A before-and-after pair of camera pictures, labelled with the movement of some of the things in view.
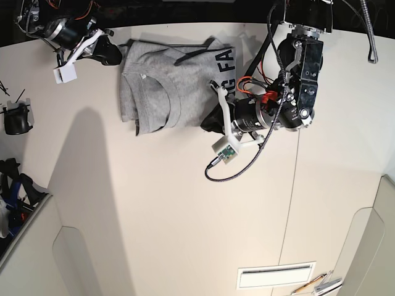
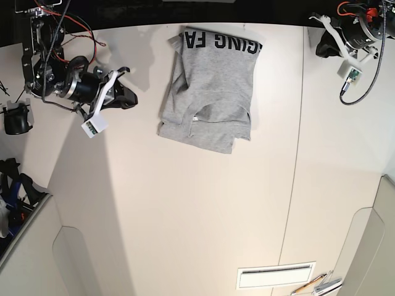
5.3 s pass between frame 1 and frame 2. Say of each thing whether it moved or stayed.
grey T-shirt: moved
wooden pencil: stayed
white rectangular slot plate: stayed
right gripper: moved
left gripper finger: moved
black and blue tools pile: stayed
